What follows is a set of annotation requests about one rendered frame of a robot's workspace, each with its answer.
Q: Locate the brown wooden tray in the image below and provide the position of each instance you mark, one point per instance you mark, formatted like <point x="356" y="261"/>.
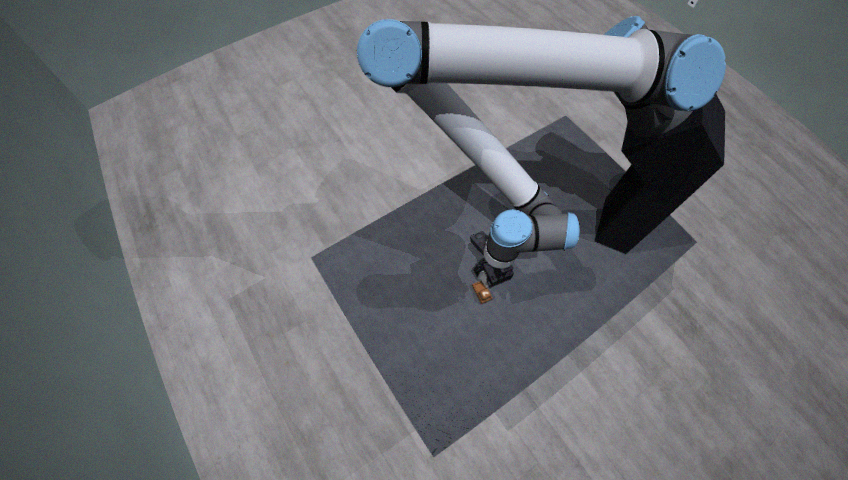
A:
<point x="477" y="288"/>

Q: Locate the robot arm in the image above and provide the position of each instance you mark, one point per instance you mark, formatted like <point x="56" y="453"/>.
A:
<point x="689" y="69"/>

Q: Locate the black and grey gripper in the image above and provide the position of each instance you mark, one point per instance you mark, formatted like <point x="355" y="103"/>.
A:
<point x="484" y="270"/>

